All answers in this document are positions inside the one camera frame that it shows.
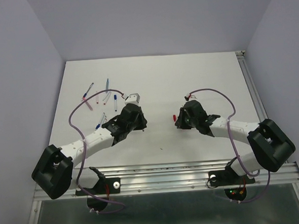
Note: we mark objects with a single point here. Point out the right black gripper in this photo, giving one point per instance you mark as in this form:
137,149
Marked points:
179,122

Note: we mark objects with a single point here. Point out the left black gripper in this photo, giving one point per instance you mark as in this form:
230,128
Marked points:
143,121

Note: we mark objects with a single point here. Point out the light blue pen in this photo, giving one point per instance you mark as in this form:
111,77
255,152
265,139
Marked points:
107,85

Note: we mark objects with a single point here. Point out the blue gel pen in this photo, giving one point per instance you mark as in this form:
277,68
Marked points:
86,93

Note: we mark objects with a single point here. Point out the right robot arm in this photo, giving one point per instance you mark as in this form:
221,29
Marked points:
270,146

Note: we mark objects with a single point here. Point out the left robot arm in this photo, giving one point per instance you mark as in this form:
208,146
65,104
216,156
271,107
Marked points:
55,171

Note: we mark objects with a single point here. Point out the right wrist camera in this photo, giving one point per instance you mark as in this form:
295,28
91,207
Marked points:
189,97

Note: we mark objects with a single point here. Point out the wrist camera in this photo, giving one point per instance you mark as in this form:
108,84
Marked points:
133,99
189,97

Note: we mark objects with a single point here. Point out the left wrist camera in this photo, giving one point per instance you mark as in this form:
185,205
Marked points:
133,99

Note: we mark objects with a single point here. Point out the aluminium rail frame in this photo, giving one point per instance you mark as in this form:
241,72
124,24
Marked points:
177,194

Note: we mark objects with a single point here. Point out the right side aluminium rail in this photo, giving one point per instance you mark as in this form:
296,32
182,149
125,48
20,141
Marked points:
257,102

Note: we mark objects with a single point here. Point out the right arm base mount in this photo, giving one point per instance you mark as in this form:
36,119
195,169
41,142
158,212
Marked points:
227,177

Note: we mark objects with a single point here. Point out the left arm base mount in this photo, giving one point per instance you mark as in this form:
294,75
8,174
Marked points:
100,183

